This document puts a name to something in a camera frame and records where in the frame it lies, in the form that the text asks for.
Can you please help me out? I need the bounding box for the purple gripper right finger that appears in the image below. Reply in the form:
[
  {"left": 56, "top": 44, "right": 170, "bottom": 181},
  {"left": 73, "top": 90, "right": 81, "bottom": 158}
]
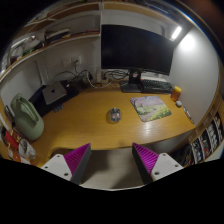
[{"left": 132, "top": 143, "right": 182, "bottom": 184}]

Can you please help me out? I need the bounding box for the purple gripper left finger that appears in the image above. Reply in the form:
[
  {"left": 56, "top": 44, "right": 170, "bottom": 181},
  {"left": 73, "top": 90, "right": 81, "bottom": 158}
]
[{"left": 42, "top": 143, "right": 91, "bottom": 185}]

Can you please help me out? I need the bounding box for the landscape picture mouse pad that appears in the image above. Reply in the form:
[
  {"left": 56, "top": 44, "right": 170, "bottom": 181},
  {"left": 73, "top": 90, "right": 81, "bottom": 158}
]
[{"left": 130, "top": 96, "right": 172, "bottom": 122}]

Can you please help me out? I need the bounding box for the white cup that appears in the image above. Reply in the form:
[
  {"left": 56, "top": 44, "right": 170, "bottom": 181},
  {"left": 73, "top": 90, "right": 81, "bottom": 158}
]
[{"left": 18, "top": 139, "right": 36, "bottom": 160}]

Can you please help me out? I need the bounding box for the green watering can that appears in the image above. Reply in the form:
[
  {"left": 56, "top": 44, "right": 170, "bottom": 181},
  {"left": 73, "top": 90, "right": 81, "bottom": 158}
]
[{"left": 10, "top": 93, "right": 44, "bottom": 140}]

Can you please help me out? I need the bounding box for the red box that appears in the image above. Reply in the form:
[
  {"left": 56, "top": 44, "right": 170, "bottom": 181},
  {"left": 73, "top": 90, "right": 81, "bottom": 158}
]
[{"left": 1, "top": 127, "right": 19, "bottom": 150}]

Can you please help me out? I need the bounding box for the small grey round object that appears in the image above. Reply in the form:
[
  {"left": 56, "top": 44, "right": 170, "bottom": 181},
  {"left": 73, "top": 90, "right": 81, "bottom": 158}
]
[{"left": 176, "top": 100, "right": 182, "bottom": 108}]

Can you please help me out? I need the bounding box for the black laptop stand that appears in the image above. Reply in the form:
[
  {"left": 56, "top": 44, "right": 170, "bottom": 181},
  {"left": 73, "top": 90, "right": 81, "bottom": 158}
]
[{"left": 29, "top": 81, "right": 79, "bottom": 117}]

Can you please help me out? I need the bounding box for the silver laptop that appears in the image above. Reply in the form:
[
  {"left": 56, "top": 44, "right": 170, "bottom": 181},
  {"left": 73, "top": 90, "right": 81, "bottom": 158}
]
[{"left": 42, "top": 82, "right": 67, "bottom": 105}]

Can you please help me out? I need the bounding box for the orange pill bottle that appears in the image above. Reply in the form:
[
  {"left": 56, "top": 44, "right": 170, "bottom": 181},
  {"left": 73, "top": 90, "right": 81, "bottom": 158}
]
[{"left": 171, "top": 86, "right": 182, "bottom": 102}]

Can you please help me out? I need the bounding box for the black keyboard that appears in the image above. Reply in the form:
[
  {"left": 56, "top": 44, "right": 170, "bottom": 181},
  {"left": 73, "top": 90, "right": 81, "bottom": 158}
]
[{"left": 141, "top": 79, "right": 173, "bottom": 93}]

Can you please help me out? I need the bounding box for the black computer monitor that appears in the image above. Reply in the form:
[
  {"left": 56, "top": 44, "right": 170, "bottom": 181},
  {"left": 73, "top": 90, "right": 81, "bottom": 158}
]
[{"left": 101, "top": 24, "right": 174, "bottom": 93}]

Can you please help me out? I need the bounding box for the white wall shelf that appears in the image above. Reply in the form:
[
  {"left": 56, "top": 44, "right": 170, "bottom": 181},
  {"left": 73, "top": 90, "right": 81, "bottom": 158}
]
[{"left": 0, "top": 0, "right": 183, "bottom": 82}]

